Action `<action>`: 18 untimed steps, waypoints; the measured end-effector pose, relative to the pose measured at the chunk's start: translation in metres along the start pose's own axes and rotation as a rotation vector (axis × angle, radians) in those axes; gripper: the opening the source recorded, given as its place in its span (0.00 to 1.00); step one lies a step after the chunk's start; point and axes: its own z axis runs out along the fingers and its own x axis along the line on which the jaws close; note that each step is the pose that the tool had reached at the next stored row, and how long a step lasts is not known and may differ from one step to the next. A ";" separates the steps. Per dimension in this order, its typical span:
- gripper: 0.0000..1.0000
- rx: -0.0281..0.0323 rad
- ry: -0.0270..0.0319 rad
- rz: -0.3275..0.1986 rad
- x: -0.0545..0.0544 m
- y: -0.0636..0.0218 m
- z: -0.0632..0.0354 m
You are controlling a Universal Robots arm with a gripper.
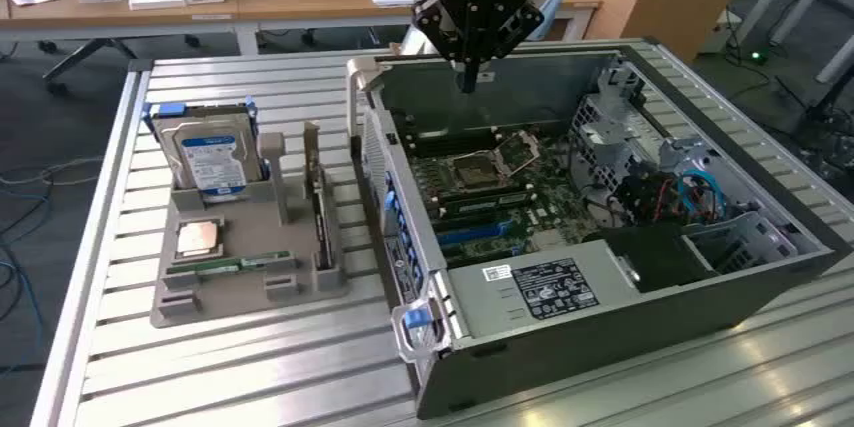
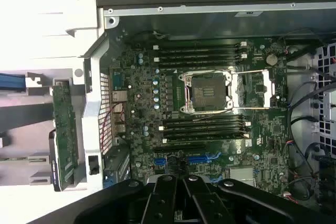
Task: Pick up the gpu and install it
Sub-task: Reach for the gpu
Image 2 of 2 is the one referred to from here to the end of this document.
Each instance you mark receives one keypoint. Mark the green Dell motherboard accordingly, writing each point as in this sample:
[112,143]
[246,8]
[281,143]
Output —
[273,129]

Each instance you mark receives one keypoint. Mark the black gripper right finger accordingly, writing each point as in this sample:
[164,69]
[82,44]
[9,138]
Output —
[249,208]

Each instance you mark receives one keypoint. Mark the grey printed parts rack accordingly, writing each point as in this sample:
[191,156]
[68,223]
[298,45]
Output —
[15,145]

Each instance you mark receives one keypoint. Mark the black long expansion slot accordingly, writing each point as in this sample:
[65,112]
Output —
[178,148]

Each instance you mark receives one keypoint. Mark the silver coin battery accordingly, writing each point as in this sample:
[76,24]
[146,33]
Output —
[271,59]

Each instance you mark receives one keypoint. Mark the silver chipset heatsink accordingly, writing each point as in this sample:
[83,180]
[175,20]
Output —
[241,173]

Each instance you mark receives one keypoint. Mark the silver socket cover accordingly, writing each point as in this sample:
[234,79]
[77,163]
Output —
[267,87]

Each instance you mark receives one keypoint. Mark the perforated metal disk bay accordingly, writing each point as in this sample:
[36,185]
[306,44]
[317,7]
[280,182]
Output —
[328,129]

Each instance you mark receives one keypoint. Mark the blue expansion slot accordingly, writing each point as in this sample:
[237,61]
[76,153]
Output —
[197,160]

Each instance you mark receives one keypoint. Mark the CPU socket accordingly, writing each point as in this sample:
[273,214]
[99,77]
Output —
[207,90]

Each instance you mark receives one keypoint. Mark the black silver PC case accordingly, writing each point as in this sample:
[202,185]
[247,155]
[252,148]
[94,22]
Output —
[92,119]

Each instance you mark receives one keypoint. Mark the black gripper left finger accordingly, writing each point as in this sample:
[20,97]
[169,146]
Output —
[118,208]

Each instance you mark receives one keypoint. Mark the hard disk with blue caddy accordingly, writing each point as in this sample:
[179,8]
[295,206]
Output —
[13,81]

